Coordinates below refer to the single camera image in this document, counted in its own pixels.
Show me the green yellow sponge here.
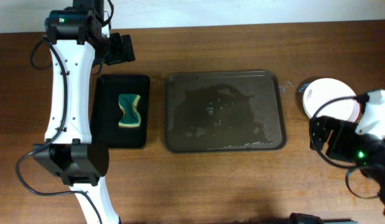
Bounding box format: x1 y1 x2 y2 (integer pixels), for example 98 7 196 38
118 94 141 128

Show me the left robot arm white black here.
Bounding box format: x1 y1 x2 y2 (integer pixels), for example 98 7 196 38
29 0 135 223

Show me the white plate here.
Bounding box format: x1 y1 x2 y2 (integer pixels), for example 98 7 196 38
299 78 360 122

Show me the brown serving tray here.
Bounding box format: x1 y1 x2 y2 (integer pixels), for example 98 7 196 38
164 70 287 153

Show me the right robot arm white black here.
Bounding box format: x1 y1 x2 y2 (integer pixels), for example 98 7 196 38
308 90 385 216

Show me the black plastic tray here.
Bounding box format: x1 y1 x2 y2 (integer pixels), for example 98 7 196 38
90 75 151 149

